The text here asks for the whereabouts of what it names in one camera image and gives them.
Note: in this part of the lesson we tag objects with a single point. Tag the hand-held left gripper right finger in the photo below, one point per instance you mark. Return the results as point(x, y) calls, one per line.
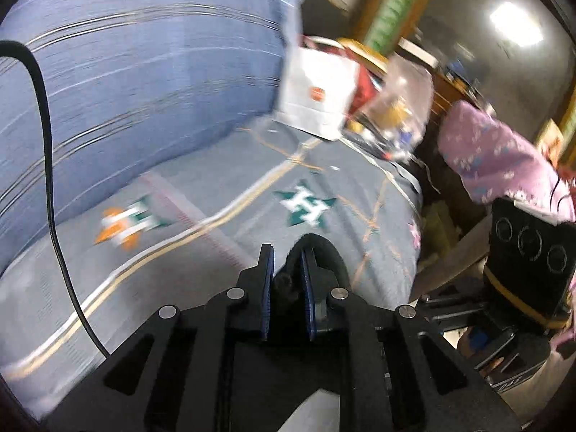
point(308, 299)

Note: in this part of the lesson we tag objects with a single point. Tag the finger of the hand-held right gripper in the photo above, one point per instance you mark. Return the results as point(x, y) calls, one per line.
point(488, 346)
point(452, 308)

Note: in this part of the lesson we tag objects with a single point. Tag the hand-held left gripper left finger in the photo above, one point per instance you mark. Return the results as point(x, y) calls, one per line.
point(268, 290)

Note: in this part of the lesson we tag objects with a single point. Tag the black pants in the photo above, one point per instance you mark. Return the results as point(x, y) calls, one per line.
point(325, 252)

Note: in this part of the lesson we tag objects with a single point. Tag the person's right forearm pink sleeve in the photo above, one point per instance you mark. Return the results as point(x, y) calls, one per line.
point(490, 157)

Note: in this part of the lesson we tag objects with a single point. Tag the grey printed bed sheet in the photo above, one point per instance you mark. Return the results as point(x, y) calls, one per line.
point(216, 229)

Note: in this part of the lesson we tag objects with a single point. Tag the wooden cabinet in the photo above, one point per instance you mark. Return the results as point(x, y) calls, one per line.
point(452, 90)

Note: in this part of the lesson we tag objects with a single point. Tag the white paper bag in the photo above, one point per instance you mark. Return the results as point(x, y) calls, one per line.
point(315, 85)

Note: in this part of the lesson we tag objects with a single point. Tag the clear plastic bag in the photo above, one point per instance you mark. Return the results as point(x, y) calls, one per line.
point(396, 103)

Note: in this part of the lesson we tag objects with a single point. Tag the ceiling light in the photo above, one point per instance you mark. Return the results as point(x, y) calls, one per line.
point(516, 23)

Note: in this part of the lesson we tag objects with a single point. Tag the blue striped quilt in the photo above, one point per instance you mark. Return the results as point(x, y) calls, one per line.
point(135, 76)

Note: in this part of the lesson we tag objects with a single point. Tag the green wall banner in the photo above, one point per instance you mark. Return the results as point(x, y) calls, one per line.
point(398, 4)

